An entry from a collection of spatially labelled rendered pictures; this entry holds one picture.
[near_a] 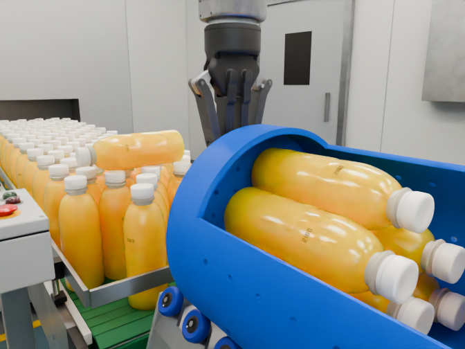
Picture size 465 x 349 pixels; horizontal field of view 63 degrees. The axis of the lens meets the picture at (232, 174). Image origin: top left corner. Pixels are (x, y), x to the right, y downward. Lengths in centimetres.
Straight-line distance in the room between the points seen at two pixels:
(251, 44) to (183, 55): 529
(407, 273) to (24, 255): 50
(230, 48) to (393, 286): 33
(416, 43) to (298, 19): 127
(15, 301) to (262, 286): 49
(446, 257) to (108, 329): 51
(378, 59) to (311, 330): 372
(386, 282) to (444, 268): 11
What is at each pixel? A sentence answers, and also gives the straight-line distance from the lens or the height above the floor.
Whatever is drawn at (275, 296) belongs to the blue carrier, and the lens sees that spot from 33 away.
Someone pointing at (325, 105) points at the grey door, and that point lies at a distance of 410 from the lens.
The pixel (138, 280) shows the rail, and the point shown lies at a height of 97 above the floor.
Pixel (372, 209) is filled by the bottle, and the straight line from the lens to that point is 40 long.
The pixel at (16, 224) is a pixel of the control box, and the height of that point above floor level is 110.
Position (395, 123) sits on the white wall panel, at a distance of 388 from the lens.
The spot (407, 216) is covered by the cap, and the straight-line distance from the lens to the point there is 39.
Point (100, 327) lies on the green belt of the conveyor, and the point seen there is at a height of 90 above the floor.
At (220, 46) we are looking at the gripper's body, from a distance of 50.
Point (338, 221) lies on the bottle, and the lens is 38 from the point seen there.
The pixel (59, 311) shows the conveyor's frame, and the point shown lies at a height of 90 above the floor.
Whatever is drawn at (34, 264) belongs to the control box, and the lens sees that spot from 64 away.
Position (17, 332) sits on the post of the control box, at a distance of 77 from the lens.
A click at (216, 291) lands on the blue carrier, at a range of 40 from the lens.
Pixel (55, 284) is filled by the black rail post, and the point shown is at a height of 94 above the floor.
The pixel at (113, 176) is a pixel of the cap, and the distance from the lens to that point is 77.
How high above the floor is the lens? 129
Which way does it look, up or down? 13 degrees down
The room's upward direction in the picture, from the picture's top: straight up
